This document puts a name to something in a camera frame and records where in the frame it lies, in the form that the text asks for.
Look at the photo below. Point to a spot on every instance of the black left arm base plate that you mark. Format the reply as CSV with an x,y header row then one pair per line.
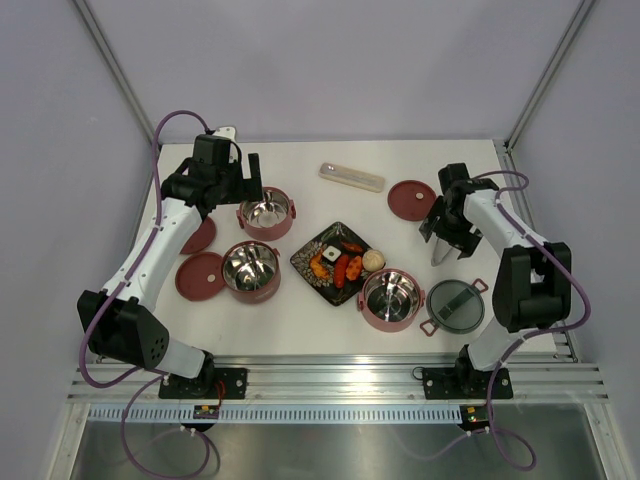
x,y
230,383

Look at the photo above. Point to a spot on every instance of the red sausage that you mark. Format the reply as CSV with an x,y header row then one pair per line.
x,y
340,267

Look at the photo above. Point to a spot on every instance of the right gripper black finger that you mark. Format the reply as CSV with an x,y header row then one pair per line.
x,y
468,245
426,228

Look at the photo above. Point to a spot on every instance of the pink bowl with handles right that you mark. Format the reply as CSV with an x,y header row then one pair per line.
x,y
390,300

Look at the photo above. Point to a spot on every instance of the slotted white cable duct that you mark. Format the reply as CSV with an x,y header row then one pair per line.
x,y
279,414

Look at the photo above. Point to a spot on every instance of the white sushi cube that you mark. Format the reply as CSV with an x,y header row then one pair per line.
x,y
331,254

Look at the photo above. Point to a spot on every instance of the right aluminium post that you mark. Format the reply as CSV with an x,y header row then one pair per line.
x,y
559,55

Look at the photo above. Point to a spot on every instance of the metal food tongs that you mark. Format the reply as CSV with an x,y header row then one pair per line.
x,y
440,252

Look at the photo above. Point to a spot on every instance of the grey transparent lid red handles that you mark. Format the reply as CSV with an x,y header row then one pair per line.
x,y
455,306

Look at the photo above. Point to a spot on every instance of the white steamed bun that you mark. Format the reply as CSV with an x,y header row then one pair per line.
x,y
373,260

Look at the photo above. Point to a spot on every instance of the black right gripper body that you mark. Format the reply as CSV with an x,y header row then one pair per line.
x,y
451,227

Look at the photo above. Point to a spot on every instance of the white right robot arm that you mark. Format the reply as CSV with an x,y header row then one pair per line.
x,y
532,291

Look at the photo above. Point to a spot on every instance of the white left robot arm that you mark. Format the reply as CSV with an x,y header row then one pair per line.
x,y
118,320

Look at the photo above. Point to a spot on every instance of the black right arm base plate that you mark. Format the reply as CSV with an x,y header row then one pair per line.
x,y
448,384

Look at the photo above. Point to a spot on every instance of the black floral square plate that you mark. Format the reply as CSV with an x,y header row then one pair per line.
x,y
333,235

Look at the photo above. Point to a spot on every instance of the dark pink bowl front left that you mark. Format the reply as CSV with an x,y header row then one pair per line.
x,y
251,271

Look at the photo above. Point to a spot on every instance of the dark red lid front left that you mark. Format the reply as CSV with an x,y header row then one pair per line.
x,y
199,277

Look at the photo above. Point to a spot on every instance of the left aluminium post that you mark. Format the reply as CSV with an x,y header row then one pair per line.
x,y
106,52

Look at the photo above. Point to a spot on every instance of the dark red lid under arm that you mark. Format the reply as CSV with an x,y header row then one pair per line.
x,y
202,238

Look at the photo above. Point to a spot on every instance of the pink bowl back left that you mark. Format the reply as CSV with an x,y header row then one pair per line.
x,y
269,218

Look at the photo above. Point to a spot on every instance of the dark red lid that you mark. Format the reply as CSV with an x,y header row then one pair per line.
x,y
411,200
199,277

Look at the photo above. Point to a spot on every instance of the orange roasted meat piece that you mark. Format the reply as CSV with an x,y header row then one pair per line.
x,y
318,269

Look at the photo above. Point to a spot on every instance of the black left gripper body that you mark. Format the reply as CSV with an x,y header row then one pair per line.
x,y
232,183

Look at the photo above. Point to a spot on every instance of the orange fried chicken piece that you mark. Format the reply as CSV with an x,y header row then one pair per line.
x,y
354,268

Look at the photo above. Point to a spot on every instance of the aluminium front rail frame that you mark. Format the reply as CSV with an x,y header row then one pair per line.
x,y
387,379

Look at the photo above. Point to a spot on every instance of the orange shrimp food piece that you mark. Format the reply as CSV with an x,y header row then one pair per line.
x,y
353,247

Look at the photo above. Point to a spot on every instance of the aluminium post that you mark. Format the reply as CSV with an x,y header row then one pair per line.
x,y
106,52
559,55

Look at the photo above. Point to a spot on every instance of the dark red lid right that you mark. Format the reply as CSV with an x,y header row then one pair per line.
x,y
411,200

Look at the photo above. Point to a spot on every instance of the beige cutlery case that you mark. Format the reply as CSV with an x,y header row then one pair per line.
x,y
351,177

